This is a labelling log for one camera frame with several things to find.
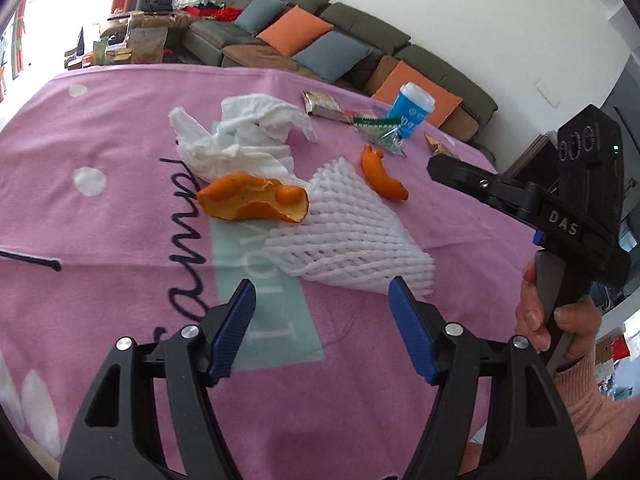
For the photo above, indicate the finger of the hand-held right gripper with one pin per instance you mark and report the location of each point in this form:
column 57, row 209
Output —
column 475, row 180

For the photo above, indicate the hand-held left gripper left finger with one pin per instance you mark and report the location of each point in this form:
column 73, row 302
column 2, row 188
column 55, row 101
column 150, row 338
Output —
column 232, row 330

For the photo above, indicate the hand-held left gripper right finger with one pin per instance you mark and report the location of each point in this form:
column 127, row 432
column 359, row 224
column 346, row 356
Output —
column 412, row 330

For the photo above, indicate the small orange peel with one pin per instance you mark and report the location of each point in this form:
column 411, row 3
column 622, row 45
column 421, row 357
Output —
column 380, row 177

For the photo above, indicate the green white snack wrapper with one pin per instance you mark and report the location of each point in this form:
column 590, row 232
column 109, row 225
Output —
column 375, row 127

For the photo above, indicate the large white foam fruit net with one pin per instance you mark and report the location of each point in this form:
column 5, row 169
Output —
column 350, row 230

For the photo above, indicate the large orange peel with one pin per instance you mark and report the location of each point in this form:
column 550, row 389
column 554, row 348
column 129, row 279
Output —
column 235, row 200

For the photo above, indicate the white tissue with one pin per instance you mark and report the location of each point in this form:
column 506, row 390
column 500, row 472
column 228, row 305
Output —
column 250, row 125

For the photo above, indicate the person's right forearm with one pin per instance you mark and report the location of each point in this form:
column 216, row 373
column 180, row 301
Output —
column 605, row 420

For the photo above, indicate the person's right hand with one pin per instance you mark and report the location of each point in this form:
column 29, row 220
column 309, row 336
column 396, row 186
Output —
column 577, row 325

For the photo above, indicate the flat gold snack wrapper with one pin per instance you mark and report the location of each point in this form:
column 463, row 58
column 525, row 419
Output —
column 439, row 149

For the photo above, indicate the dark wooden cabinet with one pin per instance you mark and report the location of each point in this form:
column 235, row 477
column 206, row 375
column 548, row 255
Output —
column 530, row 157

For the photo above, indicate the orange cushion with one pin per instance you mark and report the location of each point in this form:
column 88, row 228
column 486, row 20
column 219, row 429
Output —
column 447, row 102
column 292, row 27

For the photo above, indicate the blue paper cup white lid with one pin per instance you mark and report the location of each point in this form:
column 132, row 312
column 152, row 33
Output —
column 407, row 112

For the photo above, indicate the brown biscuit wrapper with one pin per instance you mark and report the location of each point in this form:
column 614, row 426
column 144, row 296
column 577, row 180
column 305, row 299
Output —
column 322, row 105

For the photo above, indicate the blue cushion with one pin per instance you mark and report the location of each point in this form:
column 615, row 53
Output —
column 332, row 57
column 257, row 12

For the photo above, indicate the pink printed blanket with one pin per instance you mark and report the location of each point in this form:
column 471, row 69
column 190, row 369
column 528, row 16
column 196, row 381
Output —
column 125, row 160

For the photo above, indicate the green brown sofa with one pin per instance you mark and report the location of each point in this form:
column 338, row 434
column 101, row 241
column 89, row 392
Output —
column 210, row 40

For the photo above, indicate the brown paper bag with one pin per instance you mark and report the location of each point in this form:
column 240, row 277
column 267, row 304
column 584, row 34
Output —
column 147, row 44

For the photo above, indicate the red cloth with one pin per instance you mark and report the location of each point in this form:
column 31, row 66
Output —
column 220, row 13

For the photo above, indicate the black clothes pile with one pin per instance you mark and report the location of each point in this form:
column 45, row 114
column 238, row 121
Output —
column 157, row 2

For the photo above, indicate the white wall switch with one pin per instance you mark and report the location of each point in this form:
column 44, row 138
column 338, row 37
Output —
column 547, row 94

